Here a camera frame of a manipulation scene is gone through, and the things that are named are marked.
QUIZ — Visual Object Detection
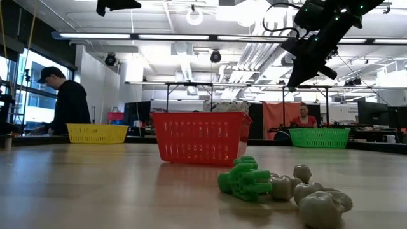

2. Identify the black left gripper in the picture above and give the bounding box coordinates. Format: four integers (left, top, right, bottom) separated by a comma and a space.
96, 0, 142, 17

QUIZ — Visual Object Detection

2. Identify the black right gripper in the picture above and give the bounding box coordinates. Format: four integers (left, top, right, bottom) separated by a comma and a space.
281, 14, 363, 87

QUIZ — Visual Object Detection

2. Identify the red plastic basket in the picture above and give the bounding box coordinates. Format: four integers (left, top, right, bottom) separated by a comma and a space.
150, 111, 254, 168

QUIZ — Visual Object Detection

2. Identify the overhead LED light bar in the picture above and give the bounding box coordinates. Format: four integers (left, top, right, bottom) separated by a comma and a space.
50, 31, 407, 45

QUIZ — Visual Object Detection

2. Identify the person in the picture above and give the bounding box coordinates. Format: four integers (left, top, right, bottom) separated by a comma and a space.
289, 102, 319, 130
31, 66, 92, 136

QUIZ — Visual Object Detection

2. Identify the orange curtain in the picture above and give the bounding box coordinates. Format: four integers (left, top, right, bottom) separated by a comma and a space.
262, 101, 301, 141

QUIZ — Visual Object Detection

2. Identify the green plastic basket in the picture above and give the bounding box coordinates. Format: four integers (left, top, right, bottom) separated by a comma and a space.
288, 127, 351, 149

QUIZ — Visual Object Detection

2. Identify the black computer monitor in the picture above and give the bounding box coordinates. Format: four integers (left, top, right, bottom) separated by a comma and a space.
357, 101, 389, 127
387, 106, 407, 130
123, 101, 152, 127

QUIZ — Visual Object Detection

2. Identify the patterned cloth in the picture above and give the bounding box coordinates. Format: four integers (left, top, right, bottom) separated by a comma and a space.
203, 101, 251, 113

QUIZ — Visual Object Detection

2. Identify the yellow plastic basket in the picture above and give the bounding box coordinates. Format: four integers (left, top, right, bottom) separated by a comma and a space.
66, 123, 130, 145

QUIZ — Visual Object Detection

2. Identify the large glass window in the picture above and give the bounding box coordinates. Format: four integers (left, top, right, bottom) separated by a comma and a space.
0, 47, 74, 134

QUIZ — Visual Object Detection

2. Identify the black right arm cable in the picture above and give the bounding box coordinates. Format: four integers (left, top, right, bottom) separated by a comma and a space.
262, 2, 301, 41

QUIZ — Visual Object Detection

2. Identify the white ring light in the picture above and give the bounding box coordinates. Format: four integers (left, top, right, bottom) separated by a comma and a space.
186, 8, 204, 27

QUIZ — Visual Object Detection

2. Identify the yellow cable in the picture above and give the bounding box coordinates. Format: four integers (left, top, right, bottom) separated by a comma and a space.
0, 0, 38, 96

